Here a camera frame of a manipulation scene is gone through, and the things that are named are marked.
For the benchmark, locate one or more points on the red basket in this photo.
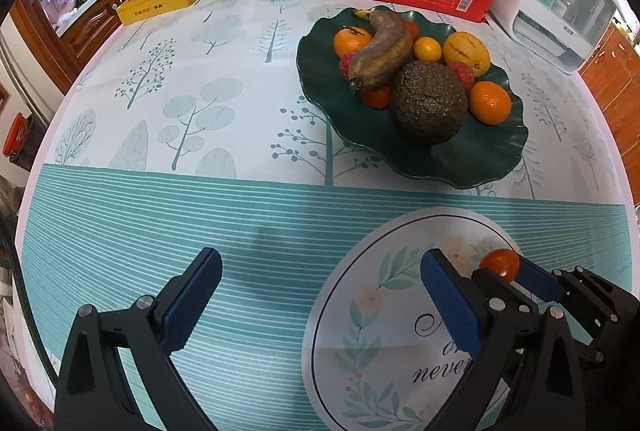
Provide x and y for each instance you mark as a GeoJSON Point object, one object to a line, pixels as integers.
{"type": "Point", "coordinates": [15, 136]}

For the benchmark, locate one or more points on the brown overripe banana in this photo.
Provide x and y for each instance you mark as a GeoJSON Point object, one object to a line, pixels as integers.
{"type": "Point", "coordinates": [380, 46]}

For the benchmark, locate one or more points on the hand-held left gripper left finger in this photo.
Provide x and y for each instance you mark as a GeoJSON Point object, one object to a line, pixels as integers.
{"type": "Point", "coordinates": [195, 298]}

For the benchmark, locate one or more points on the yellow spotted citrus fruit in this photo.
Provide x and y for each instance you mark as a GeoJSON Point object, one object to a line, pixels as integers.
{"type": "Point", "coordinates": [466, 53]}

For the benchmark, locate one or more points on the red cherry tomato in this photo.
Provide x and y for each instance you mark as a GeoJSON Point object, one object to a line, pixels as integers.
{"type": "Point", "coordinates": [412, 31]}
{"type": "Point", "coordinates": [375, 97]}
{"type": "Point", "coordinates": [500, 262]}

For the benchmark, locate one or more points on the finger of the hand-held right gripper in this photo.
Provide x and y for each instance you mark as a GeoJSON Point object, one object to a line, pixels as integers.
{"type": "Point", "coordinates": [500, 287]}
{"type": "Point", "coordinates": [542, 283]}

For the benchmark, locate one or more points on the small orange kumquat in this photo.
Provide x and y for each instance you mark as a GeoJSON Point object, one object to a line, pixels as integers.
{"type": "Point", "coordinates": [427, 49]}

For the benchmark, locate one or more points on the tall wooden cabinet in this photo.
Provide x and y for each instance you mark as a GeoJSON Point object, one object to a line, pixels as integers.
{"type": "Point", "coordinates": [612, 81]}

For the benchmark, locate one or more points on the orange mandarin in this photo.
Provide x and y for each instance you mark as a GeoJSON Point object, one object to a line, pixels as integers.
{"type": "Point", "coordinates": [347, 43]}
{"type": "Point", "coordinates": [490, 103]}

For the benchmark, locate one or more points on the red lychee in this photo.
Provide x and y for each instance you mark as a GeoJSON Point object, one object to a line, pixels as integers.
{"type": "Point", "coordinates": [345, 67]}
{"type": "Point", "coordinates": [462, 76]}

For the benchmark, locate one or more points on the dark green scalloped plate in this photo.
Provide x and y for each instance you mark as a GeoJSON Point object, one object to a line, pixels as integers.
{"type": "Point", "coordinates": [450, 156]}

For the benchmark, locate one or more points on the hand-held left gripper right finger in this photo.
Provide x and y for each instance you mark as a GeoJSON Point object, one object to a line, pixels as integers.
{"type": "Point", "coordinates": [450, 306]}

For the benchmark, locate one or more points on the dark woven basket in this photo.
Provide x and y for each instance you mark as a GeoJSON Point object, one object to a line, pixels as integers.
{"type": "Point", "coordinates": [34, 153]}

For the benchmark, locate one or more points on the wooden kitchen counter cabinet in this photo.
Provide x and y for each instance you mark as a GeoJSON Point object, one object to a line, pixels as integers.
{"type": "Point", "coordinates": [95, 18]}

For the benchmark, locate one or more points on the dark brown avocado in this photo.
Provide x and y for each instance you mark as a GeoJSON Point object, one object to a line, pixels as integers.
{"type": "Point", "coordinates": [427, 103]}

